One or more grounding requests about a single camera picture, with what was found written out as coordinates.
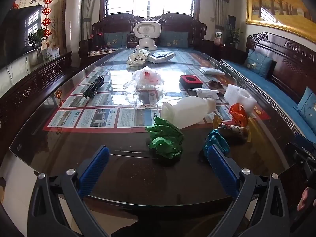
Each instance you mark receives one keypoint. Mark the red black foam block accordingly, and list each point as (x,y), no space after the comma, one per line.
(191,82)

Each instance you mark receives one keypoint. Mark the red knot wall hanging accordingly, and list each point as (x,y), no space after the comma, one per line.
(47,11)

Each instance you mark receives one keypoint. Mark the brown snack wrapper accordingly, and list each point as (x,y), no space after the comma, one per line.
(235,134)

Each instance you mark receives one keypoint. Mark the blue white flat package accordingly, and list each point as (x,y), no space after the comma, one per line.
(161,56)

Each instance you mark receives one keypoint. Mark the white foam sheet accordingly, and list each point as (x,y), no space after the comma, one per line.
(238,96)

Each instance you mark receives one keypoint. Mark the green potted plant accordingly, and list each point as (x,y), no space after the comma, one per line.
(234,35)

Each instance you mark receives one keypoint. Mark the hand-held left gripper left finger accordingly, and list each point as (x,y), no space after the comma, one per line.
(95,169)

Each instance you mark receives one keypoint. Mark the clear plastic bag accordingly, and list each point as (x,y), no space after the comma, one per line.
(138,96)

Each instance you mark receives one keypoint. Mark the dark tall stand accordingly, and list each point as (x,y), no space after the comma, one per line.
(231,24)

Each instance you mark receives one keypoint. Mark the orange crumpled wrapper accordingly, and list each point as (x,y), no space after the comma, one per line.
(239,116)

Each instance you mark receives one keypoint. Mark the red printed table poster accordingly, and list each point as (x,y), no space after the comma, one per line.
(98,118)

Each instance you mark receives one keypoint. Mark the white green carton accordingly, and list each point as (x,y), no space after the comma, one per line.
(51,53)

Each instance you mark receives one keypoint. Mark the blue embroidered cushion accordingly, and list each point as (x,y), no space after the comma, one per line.
(307,107)
(174,39)
(258,63)
(116,39)

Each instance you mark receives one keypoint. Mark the carved wooden bench blue mat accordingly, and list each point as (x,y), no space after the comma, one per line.
(276,88)

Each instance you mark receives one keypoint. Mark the dark bag with red trim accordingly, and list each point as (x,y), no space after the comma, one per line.
(97,40)

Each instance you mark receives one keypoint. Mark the black flat television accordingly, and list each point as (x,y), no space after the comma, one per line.
(17,37)

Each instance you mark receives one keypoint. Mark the small red ornament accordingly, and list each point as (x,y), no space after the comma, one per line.
(16,5)

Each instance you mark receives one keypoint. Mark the dark wooden side table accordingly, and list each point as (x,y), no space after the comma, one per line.
(229,53)

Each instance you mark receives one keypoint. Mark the gold framed tree painting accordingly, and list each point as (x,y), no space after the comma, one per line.
(279,5)

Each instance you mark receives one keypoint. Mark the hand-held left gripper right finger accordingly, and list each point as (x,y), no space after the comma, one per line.
(222,169)

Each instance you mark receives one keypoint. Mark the small printed bag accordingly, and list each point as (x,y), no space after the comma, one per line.
(218,38)

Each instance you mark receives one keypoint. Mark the dark wooden television console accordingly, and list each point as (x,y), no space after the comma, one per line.
(29,88)

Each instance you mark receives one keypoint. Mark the white plastic bottle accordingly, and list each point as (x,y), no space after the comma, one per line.
(187,112)

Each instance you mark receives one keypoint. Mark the white tower air conditioner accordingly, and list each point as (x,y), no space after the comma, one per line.
(73,27)

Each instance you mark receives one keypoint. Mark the person's right hand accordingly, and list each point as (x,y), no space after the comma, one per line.
(306,198)

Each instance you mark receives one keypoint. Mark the white paper box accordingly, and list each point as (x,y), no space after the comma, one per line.
(205,93)

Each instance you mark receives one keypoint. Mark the patterned beige curtain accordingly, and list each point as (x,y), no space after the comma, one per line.
(220,5)
(90,7)

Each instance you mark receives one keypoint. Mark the white robot toy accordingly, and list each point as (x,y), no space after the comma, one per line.
(147,30)

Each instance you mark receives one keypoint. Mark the teal crumpled wrapper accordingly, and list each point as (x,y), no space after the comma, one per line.
(217,139)

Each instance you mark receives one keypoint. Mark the carved dark wooden sofa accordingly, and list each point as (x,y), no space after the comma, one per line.
(118,23)

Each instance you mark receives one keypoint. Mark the pink plastic bag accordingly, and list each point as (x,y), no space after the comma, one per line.
(149,77)

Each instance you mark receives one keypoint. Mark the bamboo plant in glass vase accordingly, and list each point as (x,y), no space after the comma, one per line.
(37,39)

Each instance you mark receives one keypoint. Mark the white patterned plastic bag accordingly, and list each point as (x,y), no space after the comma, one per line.
(138,58)

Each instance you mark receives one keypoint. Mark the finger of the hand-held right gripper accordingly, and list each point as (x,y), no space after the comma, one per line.
(305,140)

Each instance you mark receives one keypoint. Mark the green crumpled paper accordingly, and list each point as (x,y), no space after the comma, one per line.
(165,138)

